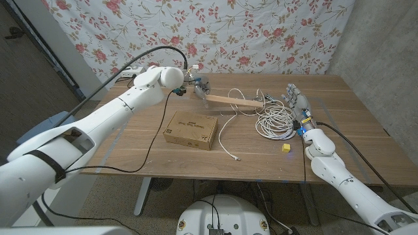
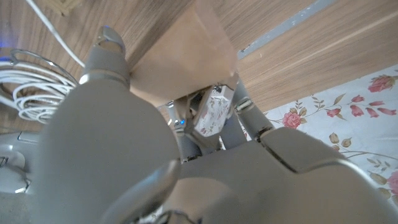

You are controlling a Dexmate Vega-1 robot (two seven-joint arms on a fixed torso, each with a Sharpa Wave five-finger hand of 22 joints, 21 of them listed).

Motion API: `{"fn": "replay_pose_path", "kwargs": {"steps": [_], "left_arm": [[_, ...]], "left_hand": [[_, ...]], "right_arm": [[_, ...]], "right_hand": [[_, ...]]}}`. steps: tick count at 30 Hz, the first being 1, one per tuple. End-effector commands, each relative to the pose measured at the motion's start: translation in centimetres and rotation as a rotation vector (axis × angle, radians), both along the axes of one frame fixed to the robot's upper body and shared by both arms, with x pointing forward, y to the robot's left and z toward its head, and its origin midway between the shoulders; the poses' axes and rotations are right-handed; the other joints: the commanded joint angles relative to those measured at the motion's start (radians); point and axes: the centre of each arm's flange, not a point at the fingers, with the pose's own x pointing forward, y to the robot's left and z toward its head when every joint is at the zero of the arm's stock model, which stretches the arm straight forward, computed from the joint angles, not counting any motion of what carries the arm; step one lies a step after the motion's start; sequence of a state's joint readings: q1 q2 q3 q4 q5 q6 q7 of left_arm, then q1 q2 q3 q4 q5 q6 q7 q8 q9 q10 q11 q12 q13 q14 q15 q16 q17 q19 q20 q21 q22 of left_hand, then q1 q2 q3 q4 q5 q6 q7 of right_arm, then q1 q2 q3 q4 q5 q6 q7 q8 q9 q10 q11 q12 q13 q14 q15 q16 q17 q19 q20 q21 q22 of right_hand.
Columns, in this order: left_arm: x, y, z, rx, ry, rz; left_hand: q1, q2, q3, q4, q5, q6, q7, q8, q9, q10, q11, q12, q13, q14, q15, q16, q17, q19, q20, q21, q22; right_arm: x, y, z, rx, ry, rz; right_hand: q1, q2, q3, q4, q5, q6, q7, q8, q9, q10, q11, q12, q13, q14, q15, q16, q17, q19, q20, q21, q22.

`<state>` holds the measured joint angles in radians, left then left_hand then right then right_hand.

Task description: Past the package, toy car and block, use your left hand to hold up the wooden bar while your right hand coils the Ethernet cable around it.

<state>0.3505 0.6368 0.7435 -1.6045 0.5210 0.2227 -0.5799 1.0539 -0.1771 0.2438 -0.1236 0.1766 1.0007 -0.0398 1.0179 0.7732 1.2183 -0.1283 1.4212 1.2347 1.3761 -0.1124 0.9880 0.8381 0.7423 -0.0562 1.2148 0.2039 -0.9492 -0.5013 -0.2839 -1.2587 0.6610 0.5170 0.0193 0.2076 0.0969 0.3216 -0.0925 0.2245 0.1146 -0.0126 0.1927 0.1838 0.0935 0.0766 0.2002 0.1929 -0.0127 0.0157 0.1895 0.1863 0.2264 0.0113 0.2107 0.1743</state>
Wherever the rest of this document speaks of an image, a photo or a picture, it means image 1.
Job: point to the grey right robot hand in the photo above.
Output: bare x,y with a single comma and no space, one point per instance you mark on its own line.
300,104

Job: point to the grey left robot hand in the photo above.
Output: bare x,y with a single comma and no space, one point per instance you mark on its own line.
200,85

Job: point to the wooden bar with metal brackets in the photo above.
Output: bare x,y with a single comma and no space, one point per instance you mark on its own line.
235,100

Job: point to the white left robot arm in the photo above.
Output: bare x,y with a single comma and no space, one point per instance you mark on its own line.
98,120

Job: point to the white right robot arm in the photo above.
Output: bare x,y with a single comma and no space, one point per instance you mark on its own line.
346,186

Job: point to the small silver toy car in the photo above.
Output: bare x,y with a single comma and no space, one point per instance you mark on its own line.
272,98

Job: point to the brown cardboard package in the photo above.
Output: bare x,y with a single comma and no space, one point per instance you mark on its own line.
191,130

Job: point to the small yellow block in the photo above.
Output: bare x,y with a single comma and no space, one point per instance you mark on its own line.
286,148

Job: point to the floral backdrop cloth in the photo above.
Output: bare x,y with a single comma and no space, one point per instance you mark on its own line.
228,32

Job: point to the white power strip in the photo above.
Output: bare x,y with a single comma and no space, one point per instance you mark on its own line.
130,69

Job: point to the white table leg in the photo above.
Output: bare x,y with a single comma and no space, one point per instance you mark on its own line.
308,209
142,199

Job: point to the black round fan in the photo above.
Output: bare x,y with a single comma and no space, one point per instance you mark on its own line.
161,184

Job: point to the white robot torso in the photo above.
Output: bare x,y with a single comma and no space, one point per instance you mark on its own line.
225,215

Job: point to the blue chair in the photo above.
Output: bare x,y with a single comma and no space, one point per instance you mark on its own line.
49,122

